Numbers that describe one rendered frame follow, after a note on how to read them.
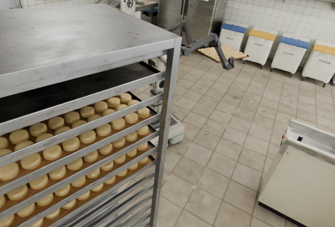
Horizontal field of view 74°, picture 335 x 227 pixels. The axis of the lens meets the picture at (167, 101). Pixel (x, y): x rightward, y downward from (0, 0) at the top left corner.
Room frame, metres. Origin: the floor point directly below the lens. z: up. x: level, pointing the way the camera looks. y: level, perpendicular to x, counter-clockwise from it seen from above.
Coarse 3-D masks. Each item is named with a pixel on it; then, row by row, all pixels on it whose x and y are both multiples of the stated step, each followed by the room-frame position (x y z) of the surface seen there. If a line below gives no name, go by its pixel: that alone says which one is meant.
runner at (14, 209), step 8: (152, 136) 0.66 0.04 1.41; (136, 144) 0.60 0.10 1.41; (120, 152) 0.55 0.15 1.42; (104, 160) 0.51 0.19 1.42; (112, 160) 0.53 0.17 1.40; (88, 168) 0.47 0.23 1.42; (96, 168) 0.49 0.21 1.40; (72, 176) 0.43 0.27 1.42; (80, 176) 0.45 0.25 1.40; (56, 184) 0.39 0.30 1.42; (64, 184) 0.41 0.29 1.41; (40, 192) 0.36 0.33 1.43; (48, 192) 0.38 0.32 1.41; (24, 200) 0.33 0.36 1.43; (32, 200) 0.34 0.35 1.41; (8, 208) 0.31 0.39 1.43; (16, 208) 0.32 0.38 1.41; (0, 216) 0.29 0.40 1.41; (8, 216) 0.30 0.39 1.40
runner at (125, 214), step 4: (152, 192) 0.72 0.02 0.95; (148, 196) 0.69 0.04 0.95; (152, 196) 0.69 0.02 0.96; (144, 200) 0.65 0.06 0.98; (148, 200) 0.67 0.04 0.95; (136, 204) 0.64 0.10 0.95; (140, 204) 0.63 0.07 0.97; (132, 208) 0.62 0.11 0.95; (136, 208) 0.61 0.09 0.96; (124, 212) 0.59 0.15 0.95; (128, 212) 0.58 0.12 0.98; (132, 212) 0.60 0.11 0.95; (120, 216) 0.57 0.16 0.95; (124, 216) 0.56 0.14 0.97; (116, 220) 0.55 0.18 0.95; (120, 220) 0.55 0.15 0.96; (108, 224) 0.53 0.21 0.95; (112, 224) 0.52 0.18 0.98; (116, 224) 0.53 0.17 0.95
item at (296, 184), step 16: (320, 144) 1.41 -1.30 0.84; (288, 160) 1.31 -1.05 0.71; (304, 160) 1.27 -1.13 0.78; (320, 160) 1.23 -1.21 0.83; (272, 176) 1.34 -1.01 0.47; (288, 176) 1.29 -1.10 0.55; (304, 176) 1.24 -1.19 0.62; (320, 176) 1.20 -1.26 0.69; (272, 192) 1.30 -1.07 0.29; (288, 192) 1.26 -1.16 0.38; (304, 192) 1.21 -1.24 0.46; (320, 192) 1.17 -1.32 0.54; (272, 208) 1.30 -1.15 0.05; (288, 208) 1.22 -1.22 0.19; (304, 208) 1.18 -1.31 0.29; (320, 208) 1.14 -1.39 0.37; (304, 224) 1.15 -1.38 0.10; (320, 224) 1.10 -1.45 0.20
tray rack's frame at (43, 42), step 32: (0, 32) 0.55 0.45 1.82; (32, 32) 0.57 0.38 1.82; (64, 32) 0.60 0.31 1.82; (96, 32) 0.63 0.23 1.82; (128, 32) 0.67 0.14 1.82; (160, 32) 0.70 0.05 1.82; (0, 64) 0.38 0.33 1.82; (32, 64) 0.40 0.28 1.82; (64, 64) 0.43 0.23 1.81; (96, 64) 0.48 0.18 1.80
